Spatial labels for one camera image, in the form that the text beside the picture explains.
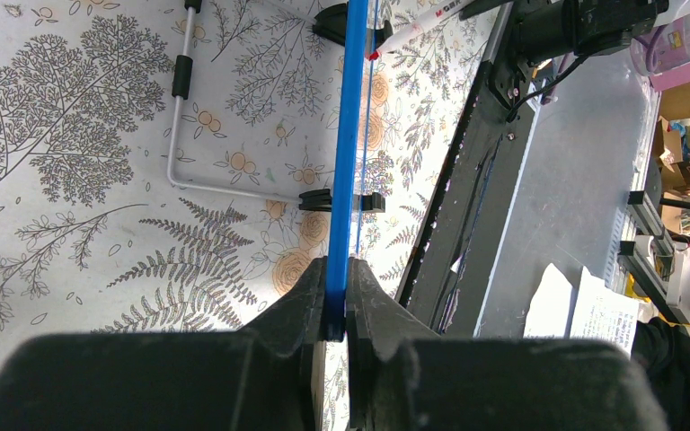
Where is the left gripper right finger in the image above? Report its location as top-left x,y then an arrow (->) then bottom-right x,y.
345,259 -> 668,430

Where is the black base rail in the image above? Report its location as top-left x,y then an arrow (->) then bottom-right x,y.
397,1 -> 548,339

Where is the floral table mat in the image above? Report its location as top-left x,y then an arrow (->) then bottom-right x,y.
0,0 -> 501,431

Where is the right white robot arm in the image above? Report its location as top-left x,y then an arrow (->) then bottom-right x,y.
514,0 -> 690,64

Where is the white paper sheet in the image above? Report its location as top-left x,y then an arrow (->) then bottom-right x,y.
523,264 -> 640,356

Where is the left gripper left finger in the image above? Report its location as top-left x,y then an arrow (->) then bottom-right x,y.
0,258 -> 327,430

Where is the red capped marker pen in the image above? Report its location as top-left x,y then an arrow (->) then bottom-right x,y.
367,0 -> 473,61

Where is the blue framed whiteboard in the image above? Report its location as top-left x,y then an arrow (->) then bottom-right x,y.
165,1 -> 369,341

